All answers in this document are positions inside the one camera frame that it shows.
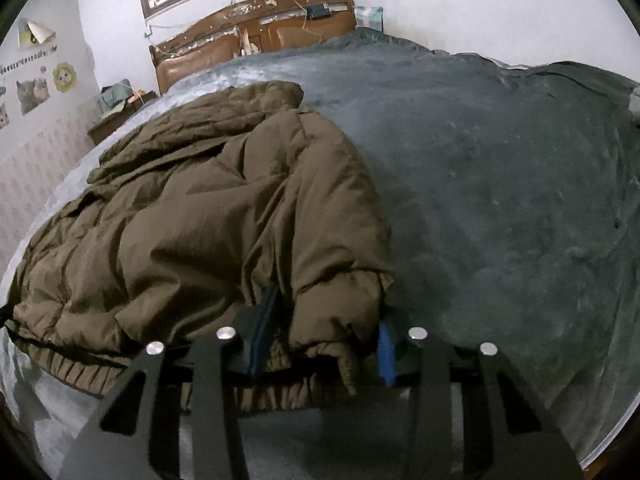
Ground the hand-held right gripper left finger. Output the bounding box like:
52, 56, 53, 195
60, 286, 283, 480

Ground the wooden bed headboard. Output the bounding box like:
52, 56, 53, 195
148, 0, 357, 95

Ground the lettering wall sticker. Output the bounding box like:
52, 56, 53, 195
0, 46, 59, 74

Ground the yellow flower cat sticker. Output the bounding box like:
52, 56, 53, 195
52, 62, 78, 93

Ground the two grey cats sticker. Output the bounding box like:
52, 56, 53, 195
15, 77, 52, 116

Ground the plaid pillow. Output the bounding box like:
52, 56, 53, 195
353, 6, 384, 33

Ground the peeling wall poster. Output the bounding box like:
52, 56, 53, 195
16, 17, 57, 51

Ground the green cloth bag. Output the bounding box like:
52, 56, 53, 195
99, 80, 134, 112

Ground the wooden nightstand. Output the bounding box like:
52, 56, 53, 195
87, 91, 160, 146

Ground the brown puffer jacket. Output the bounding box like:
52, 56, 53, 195
0, 80, 399, 418

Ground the grey plush bed blanket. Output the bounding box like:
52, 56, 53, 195
0, 30, 640, 480

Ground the orange cable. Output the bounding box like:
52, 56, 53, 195
294, 0, 327, 42

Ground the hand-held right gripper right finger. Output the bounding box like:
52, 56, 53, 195
376, 308, 586, 480

